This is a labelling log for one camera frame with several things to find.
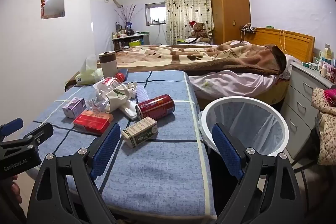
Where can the clear plastic bottle red label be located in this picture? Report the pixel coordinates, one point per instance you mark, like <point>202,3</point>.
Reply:
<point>110,83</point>

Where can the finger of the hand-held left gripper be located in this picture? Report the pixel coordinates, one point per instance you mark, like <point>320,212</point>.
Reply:
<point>11,124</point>
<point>36,133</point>

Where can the brown teddy bear red hat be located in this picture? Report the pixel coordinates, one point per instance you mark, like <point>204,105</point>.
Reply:
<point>199,29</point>

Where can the purple flower branches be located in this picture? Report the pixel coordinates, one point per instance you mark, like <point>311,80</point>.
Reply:
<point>127,14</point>

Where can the power strip with chargers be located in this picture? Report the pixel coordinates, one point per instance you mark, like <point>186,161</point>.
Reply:
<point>249,28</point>

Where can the white tissue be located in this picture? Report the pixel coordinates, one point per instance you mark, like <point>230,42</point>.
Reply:
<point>132,108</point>

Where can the group of medicine boxes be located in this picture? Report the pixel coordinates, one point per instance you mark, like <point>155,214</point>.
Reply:
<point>325,66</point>

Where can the brown patterned blanket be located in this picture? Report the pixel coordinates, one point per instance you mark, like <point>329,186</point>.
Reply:
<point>183,56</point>

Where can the grey shelf desk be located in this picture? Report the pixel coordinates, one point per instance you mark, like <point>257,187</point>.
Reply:
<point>136,36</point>

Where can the heart print curtain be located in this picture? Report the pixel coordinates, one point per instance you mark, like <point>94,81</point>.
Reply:
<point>183,3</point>

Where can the wooden bed headboard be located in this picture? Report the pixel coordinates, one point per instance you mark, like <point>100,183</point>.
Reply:
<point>294,43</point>

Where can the black metal chair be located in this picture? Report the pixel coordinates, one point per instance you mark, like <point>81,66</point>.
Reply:
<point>302,165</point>

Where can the grey drawer cabinet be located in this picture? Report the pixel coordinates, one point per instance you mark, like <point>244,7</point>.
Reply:
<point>296,98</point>

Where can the floral quilted jacket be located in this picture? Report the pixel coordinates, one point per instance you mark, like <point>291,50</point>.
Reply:
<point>326,132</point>

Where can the pale pink quilt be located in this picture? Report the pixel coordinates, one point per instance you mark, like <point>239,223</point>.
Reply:
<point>236,82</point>

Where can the blue checked table cover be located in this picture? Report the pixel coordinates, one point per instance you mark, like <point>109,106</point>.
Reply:
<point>162,174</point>

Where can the white and brown thermos cup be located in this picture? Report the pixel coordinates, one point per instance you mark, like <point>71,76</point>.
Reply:
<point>108,65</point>

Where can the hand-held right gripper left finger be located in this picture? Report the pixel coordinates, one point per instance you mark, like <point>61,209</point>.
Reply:
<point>105,150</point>

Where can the person's left hand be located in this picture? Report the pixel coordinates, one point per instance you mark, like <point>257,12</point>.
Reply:
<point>15,188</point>

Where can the wall mirror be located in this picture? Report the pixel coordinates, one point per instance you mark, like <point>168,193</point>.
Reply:
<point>53,3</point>

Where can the green storage box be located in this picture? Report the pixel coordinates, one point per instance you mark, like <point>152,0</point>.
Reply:
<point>135,43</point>

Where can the small purple box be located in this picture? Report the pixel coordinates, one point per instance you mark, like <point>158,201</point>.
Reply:
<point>73,107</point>

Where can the small barred window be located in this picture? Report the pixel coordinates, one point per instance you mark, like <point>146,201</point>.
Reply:
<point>156,13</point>

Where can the red drink can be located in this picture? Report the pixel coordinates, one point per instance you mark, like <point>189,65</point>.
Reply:
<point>156,107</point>

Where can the green tissue pack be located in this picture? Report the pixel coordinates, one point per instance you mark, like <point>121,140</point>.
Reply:
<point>86,76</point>

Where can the pink plaid cloth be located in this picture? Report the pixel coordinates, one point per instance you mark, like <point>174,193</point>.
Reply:
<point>331,96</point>

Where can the wooden wardrobe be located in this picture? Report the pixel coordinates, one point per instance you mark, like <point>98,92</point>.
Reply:
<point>228,3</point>

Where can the green and white box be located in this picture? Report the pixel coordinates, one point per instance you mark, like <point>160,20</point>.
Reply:
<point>139,132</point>

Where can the group of cosmetic bottles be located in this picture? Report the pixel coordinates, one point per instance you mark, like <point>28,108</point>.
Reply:
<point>120,32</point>

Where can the red hanging ornament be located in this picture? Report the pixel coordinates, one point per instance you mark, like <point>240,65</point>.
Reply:
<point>42,5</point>

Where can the white round waste bin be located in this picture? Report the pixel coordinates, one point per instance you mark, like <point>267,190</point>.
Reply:
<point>262,121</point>

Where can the red box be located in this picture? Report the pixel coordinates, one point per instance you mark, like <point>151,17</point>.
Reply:
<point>92,121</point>

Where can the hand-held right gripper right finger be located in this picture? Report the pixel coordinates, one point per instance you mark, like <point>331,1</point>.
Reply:
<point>225,150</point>

